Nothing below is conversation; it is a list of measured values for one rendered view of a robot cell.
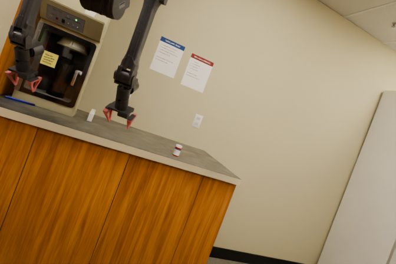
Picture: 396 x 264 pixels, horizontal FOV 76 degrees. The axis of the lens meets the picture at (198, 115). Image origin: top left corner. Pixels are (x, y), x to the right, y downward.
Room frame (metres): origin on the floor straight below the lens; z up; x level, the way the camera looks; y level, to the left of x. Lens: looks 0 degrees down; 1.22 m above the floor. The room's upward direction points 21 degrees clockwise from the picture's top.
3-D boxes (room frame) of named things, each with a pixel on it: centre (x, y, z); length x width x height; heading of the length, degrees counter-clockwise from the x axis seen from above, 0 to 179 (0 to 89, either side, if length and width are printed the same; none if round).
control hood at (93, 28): (1.38, 0.82, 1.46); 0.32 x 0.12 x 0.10; 109
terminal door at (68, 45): (1.42, 0.84, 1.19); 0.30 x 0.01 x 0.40; 109
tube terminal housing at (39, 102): (1.55, 0.88, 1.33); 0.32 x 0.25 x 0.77; 109
